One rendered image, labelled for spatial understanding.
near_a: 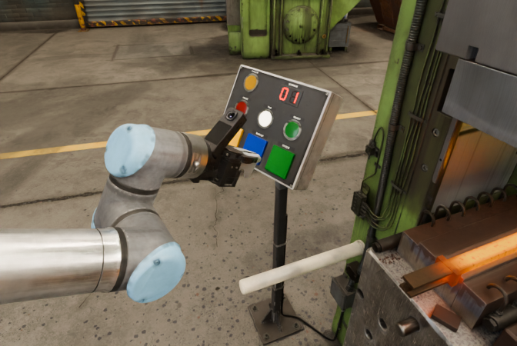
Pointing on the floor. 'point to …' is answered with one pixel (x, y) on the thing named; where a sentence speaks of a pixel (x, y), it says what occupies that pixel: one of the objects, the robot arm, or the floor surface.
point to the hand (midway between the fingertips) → (257, 155)
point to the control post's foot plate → (261, 314)
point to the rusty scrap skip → (385, 3)
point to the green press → (291, 6)
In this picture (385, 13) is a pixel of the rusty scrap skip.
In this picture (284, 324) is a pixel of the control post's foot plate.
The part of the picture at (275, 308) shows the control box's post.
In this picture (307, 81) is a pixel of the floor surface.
